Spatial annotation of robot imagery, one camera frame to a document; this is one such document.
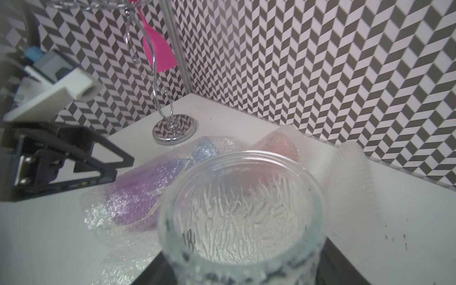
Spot clear wrapped vase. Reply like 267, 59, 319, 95
323, 142, 382, 258

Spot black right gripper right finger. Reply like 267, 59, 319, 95
317, 238, 370, 285

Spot pink wrapped vase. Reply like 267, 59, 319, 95
248, 125, 309, 167

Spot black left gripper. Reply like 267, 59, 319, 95
1, 122, 135, 202

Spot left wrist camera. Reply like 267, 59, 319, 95
2, 46, 102, 122

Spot clear glass vase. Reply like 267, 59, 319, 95
158, 151, 327, 285

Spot blue purple wrapped vase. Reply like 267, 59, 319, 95
80, 136, 248, 248

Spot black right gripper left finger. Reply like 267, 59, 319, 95
132, 252, 178, 285

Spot pink plastic wine glass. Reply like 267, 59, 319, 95
138, 8, 178, 72

